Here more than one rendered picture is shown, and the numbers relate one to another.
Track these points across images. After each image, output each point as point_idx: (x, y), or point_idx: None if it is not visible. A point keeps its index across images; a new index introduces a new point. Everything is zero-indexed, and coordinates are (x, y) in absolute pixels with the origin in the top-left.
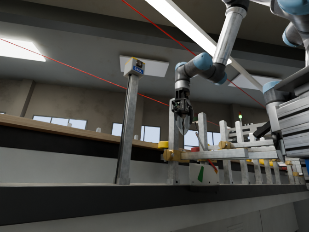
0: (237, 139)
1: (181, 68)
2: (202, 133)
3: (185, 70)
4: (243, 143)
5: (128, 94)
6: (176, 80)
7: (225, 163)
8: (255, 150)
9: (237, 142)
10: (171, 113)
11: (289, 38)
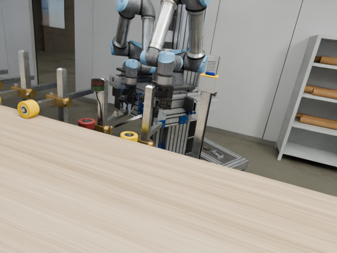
0: (26, 78)
1: (175, 64)
2: (106, 105)
3: (175, 68)
4: (72, 96)
5: (206, 113)
6: (171, 75)
7: (65, 122)
8: (36, 90)
9: (68, 95)
10: (152, 104)
11: (126, 9)
